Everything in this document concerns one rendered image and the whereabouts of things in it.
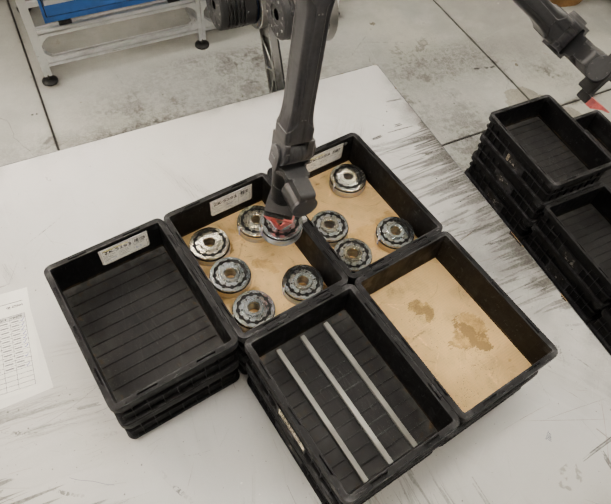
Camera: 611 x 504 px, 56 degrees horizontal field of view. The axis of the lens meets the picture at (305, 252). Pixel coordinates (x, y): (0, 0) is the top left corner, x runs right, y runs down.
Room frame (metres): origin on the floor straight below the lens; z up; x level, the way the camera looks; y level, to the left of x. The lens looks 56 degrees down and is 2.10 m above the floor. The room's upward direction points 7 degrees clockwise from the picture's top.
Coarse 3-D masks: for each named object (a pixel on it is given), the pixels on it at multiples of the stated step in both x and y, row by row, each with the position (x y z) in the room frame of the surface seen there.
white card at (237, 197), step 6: (246, 186) 0.97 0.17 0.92; (234, 192) 0.95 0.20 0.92; (240, 192) 0.96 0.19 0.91; (246, 192) 0.97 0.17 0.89; (222, 198) 0.93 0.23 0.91; (228, 198) 0.94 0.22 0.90; (234, 198) 0.95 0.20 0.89; (240, 198) 0.96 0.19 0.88; (246, 198) 0.97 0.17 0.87; (210, 204) 0.91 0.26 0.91; (216, 204) 0.92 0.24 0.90; (222, 204) 0.93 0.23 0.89; (228, 204) 0.94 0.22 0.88; (234, 204) 0.95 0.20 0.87; (216, 210) 0.92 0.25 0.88; (222, 210) 0.93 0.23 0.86
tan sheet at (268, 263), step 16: (224, 224) 0.91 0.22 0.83; (240, 240) 0.86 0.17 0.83; (240, 256) 0.81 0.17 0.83; (256, 256) 0.82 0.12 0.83; (272, 256) 0.82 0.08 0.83; (288, 256) 0.83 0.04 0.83; (304, 256) 0.84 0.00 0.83; (208, 272) 0.75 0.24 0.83; (256, 272) 0.77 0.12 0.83; (272, 272) 0.78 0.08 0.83; (256, 288) 0.72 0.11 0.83; (272, 288) 0.73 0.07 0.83; (288, 304) 0.69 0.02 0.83
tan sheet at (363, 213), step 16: (320, 176) 1.12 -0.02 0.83; (320, 192) 1.06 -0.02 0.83; (368, 192) 1.08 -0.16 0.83; (320, 208) 1.00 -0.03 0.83; (336, 208) 1.01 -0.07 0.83; (352, 208) 1.02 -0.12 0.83; (368, 208) 1.02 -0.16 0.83; (384, 208) 1.03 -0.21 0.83; (352, 224) 0.96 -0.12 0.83; (368, 224) 0.97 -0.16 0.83; (368, 240) 0.91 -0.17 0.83; (352, 256) 0.85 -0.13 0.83
